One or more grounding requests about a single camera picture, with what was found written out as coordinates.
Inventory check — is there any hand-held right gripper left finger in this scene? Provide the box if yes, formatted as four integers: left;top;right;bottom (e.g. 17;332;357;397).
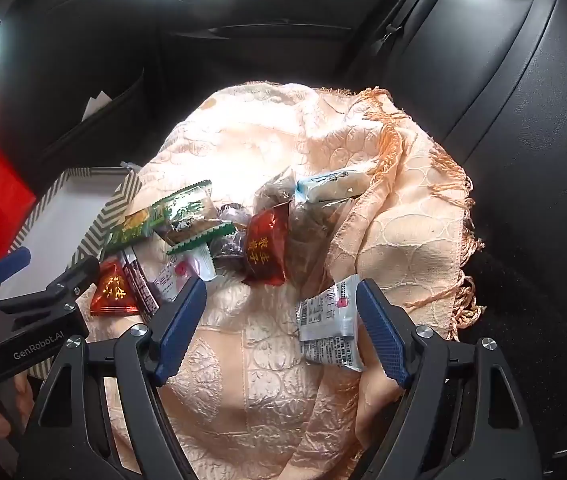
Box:
16;276;208;480

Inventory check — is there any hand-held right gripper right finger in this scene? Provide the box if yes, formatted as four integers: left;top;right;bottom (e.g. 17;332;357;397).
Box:
356;279;544;480

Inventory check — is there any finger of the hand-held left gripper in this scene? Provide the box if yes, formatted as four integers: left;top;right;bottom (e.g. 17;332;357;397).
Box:
0;257;100;318
0;246;32;286

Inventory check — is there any red triangular snack packet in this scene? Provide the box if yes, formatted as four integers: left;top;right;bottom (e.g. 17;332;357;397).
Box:
90;258;142;317

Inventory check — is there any white pink snack packet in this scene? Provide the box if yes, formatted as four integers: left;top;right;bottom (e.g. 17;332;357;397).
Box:
154;252;217;306

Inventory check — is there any striped cardboard box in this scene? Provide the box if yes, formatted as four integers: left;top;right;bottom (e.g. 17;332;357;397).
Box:
0;164;143;381

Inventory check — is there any silver white snack packet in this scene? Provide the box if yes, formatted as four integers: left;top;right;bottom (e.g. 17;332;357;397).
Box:
296;275;367;373

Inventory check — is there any dark brown stick packet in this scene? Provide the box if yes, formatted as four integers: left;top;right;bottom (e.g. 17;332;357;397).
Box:
121;247;160;322

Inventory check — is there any dark green cracker packet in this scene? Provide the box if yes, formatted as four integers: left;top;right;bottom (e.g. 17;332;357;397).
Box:
101;207;167;256

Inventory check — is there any clear bag of dates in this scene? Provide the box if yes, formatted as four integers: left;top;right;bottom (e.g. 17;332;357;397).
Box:
211;202;254;271

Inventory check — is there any green-edged clear cookie packet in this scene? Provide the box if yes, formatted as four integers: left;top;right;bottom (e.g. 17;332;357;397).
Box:
151;180;237;256

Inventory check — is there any red-brown snack packet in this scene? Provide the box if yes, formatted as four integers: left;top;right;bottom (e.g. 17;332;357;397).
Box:
241;205;290;286

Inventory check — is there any peach fringed cloth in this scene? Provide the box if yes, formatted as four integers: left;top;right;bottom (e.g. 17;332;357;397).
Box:
84;82;484;480

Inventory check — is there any clear packet with dark contents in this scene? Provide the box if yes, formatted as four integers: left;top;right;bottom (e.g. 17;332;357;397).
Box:
283;197;359;301
256;167;297;208

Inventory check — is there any blue white snack packet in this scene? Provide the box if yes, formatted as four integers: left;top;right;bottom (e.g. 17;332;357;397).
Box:
294;169;367;205

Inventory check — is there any white paper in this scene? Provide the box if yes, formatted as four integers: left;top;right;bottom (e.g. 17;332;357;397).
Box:
81;91;114;122

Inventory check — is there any black seat-back pocket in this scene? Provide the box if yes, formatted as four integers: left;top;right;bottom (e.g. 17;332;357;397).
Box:
0;0;174;186

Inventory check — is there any black leather rear seat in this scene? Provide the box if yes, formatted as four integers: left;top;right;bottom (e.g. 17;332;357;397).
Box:
338;0;567;480

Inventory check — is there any black seat belt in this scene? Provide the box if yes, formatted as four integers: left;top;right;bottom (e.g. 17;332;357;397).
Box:
351;0;457;78

